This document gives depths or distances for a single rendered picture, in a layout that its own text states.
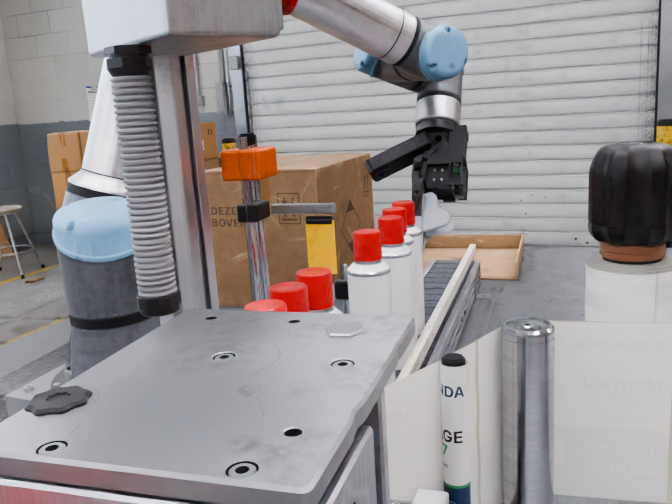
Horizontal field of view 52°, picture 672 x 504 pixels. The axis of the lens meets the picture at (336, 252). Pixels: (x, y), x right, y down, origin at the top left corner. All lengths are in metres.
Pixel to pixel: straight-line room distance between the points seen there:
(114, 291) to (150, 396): 0.65
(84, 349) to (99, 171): 0.26
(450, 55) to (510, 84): 3.91
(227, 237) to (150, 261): 0.78
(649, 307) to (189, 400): 0.54
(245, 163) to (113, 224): 0.26
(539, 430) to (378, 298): 0.32
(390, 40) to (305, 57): 4.42
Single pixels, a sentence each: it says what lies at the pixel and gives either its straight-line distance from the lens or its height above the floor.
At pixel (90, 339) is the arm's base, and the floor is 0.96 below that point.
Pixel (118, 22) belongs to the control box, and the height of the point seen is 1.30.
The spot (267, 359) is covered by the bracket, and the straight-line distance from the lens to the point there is 0.26.
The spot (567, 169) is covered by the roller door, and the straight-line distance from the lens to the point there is 4.89.
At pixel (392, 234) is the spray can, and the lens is 0.87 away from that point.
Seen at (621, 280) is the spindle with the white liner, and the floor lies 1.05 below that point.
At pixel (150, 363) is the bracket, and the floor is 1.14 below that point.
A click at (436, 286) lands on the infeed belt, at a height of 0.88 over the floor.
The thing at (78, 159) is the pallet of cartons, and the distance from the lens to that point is 4.66.
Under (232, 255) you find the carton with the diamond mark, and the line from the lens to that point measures 1.33.
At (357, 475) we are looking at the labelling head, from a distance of 0.21.
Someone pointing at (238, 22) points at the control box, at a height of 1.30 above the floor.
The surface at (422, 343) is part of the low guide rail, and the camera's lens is 0.92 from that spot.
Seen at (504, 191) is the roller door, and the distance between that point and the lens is 4.97.
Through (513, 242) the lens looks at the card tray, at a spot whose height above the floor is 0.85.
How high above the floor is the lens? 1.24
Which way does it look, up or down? 13 degrees down
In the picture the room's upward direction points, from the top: 4 degrees counter-clockwise
